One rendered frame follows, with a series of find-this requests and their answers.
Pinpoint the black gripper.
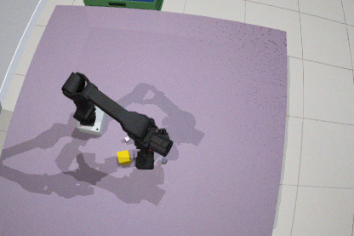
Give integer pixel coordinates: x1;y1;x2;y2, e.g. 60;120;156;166
134;141;154;170

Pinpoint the yellow cube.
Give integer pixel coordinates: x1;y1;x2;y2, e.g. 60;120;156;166
117;150;132;165

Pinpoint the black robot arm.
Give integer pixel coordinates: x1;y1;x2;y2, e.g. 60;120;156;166
62;72;173;157

